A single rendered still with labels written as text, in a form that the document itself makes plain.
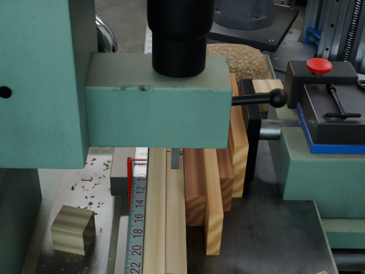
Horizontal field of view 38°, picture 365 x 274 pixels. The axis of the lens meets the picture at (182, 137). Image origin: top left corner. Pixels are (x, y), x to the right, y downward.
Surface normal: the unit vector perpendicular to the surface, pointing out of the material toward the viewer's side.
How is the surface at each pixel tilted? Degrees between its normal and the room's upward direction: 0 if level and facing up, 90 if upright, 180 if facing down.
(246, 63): 39
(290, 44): 0
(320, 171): 90
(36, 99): 90
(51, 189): 0
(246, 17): 72
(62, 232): 90
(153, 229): 0
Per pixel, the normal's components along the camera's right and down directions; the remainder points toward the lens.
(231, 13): -0.43, 0.24
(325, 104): 0.04, -0.81
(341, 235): 0.02, 0.58
